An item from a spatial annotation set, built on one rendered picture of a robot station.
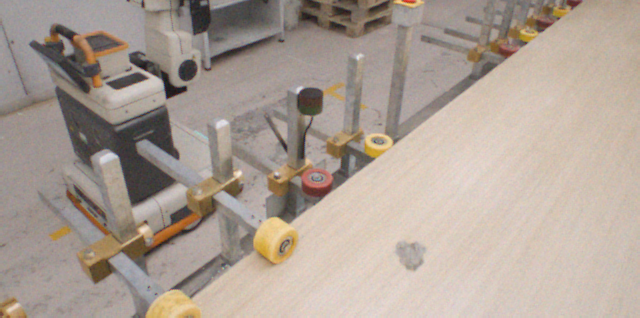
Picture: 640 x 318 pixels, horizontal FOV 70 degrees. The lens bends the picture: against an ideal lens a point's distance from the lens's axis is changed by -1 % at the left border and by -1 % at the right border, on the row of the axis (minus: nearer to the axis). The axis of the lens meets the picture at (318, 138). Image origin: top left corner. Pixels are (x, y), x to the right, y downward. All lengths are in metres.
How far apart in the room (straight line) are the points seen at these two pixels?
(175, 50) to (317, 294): 1.45
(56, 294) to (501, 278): 1.82
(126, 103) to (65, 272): 0.87
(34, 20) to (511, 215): 3.19
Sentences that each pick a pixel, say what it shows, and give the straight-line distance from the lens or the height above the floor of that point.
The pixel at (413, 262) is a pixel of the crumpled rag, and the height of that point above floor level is 0.91.
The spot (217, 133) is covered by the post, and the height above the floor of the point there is 1.11.
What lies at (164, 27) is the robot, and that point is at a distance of 2.14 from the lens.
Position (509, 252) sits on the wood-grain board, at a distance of 1.11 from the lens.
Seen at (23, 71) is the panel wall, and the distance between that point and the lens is 3.72.
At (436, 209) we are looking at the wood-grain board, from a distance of 1.16.
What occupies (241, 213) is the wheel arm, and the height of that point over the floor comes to 0.96.
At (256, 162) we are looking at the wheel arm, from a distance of 1.33.
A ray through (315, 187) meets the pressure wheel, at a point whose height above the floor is 0.91.
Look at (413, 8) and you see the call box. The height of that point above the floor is 1.21.
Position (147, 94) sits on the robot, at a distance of 1.93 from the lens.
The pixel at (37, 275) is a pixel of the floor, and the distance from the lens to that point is 2.43.
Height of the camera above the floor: 1.64
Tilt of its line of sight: 33 degrees down
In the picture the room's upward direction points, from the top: 2 degrees clockwise
